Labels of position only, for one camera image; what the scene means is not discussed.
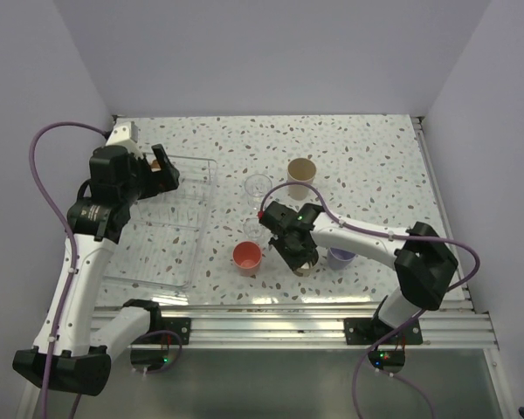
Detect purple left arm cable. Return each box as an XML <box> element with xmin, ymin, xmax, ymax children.
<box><xmin>28</xmin><ymin>121</ymin><xmax>114</xmax><ymax>419</ymax></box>

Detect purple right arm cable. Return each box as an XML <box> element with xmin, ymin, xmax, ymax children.
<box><xmin>257</xmin><ymin>182</ymin><xmax>481</xmax><ymax>419</ymax></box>

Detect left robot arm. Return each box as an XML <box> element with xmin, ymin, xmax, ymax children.
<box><xmin>12</xmin><ymin>144</ymin><xmax>180</xmax><ymax>396</ymax></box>

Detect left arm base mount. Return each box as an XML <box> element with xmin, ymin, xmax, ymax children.
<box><xmin>133</xmin><ymin>317</ymin><xmax>192</xmax><ymax>346</ymax></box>

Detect steel cup brown base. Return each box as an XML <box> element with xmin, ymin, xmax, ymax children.
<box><xmin>293</xmin><ymin>259</ymin><xmax>318</xmax><ymax>277</ymax></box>

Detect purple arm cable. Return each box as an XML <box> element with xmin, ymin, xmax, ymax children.
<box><xmin>28</xmin><ymin>121</ymin><xmax>114</xmax><ymax>419</ymax></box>
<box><xmin>257</xmin><ymin>182</ymin><xmax>481</xmax><ymax>419</ymax></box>

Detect aluminium rail frame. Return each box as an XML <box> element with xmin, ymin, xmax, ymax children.
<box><xmin>65</xmin><ymin>113</ymin><xmax>507</xmax><ymax>419</ymax></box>

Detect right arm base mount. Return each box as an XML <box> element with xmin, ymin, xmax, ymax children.
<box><xmin>343</xmin><ymin>318</ymin><xmax>424</xmax><ymax>346</ymax></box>

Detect pink plastic cup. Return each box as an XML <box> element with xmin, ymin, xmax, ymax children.
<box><xmin>232</xmin><ymin>241</ymin><xmax>262</xmax><ymax>277</ymax></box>

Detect clear plastic dish rack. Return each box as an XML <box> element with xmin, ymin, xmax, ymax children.
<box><xmin>99</xmin><ymin>155</ymin><xmax>217</xmax><ymax>306</ymax></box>

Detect tall beige cup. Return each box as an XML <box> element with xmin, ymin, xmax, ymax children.
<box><xmin>287</xmin><ymin>158</ymin><xmax>317</xmax><ymax>201</ymax></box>

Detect brown-band steel cup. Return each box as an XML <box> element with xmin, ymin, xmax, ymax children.
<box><xmin>150</xmin><ymin>160</ymin><xmax>161</xmax><ymax>170</ymax></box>

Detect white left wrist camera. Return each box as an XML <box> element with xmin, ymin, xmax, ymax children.
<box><xmin>106</xmin><ymin>121</ymin><xmax>142</xmax><ymax>159</ymax></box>

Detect small clear plastic cup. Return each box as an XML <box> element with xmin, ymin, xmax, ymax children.
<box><xmin>244</xmin><ymin>217</ymin><xmax>266</xmax><ymax>242</ymax></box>

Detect large clear plastic cup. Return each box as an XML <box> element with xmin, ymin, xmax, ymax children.
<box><xmin>244</xmin><ymin>174</ymin><xmax>272</xmax><ymax>210</ymax></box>

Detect lavender plastic cup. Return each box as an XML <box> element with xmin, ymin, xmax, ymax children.
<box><xmin>327</xmin><ymin>248</ymin><xmax>357</xmax><ymax>271</ymax></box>

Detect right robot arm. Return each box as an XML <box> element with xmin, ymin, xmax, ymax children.
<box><xmin>259</xmin><ymin>202</ymin><xmax>459</xmax><ymax>343</ymax></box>

